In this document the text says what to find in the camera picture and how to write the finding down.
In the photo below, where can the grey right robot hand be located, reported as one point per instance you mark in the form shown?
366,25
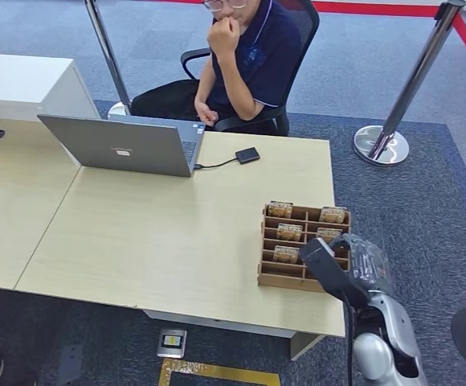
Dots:
367,266

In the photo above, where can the brown hotel key card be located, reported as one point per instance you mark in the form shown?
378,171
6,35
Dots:
286,254
289,232
332,214
280,209
329,233

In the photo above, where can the wooden card holder box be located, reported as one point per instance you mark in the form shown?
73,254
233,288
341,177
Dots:
285,271

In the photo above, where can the person's right forearm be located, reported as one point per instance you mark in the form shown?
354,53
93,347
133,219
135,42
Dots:
204,85

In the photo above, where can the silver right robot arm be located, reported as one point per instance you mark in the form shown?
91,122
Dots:
390,341

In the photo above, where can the person's left forearm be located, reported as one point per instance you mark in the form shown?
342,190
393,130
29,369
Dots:
239,88

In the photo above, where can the person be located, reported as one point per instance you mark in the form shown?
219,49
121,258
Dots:
265,58

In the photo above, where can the person's right hand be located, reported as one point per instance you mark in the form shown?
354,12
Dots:
207,114

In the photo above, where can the person's hand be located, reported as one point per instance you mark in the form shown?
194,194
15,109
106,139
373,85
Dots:
207,114
222,34

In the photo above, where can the person's left hand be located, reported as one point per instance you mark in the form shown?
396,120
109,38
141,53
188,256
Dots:
222,34

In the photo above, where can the black external drive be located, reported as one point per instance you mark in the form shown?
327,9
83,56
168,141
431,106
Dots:
247,155

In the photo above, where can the chrome stanchion with round base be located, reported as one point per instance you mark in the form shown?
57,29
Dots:
414,80
106,50

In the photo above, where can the black office chair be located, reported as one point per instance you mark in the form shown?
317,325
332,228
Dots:
307,26

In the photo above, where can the long red barrier belt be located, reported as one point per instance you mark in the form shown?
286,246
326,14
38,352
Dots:
378,9

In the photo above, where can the silver floor socket box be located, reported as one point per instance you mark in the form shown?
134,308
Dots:
171,342

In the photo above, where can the grey laptop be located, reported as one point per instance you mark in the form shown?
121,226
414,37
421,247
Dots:
116,146

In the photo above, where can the dark floor plate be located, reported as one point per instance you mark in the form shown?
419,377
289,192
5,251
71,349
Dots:
70,363

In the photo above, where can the white cabinet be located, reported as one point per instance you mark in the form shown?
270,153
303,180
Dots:
20,80

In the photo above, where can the dark right wrist camera box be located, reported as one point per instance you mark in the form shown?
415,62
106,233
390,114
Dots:
325,269

